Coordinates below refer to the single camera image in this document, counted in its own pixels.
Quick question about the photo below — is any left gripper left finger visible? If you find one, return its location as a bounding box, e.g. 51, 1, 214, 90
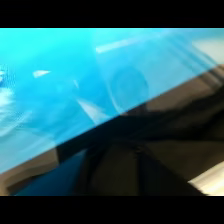
77, 143, 139, 197

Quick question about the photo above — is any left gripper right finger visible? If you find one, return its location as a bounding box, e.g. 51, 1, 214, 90
137, 144, 205, 197

